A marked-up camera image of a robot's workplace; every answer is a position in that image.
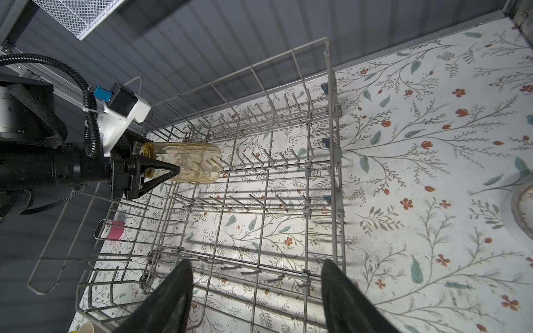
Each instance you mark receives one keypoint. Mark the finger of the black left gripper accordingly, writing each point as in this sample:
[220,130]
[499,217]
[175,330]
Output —
[141,187]

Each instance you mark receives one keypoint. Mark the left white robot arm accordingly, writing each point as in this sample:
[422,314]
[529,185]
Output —
[35,153]

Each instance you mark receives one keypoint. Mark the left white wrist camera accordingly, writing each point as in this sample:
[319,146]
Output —
[121,107]

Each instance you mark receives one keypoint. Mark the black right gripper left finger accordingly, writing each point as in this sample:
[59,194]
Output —
[167,309]

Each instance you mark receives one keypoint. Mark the beige cup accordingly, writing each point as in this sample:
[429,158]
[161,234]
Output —
[89,328]

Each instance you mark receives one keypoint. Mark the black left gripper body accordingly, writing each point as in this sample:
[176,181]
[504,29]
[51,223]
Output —
[123,175]

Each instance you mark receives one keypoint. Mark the pink tape roll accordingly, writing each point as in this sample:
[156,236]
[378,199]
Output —
[108,229]

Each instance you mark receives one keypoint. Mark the grey wire dish rack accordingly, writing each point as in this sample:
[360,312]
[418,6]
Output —
[256,238]

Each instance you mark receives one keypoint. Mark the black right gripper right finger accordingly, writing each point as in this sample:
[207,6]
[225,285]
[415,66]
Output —
[345,307]

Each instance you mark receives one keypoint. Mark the yellow glass tumbler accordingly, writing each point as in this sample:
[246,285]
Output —
[199,163]

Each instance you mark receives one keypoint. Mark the white mesh wall basket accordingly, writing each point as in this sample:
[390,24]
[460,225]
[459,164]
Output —
[79,17]

